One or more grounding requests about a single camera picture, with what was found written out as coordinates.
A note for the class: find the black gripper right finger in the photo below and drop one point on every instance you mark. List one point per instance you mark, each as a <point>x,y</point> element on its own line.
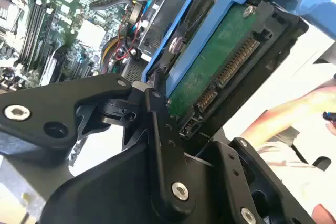
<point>244,182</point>

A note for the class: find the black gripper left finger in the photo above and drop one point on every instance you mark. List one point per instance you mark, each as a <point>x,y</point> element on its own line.
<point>39,113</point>

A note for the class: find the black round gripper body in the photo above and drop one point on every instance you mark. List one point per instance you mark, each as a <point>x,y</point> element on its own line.
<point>110,195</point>

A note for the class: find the hard disk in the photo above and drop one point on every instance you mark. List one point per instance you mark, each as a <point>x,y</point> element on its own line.
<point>210,58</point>

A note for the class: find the person's bare hand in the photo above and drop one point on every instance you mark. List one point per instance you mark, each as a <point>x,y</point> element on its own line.
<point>326,216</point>
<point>325,98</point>

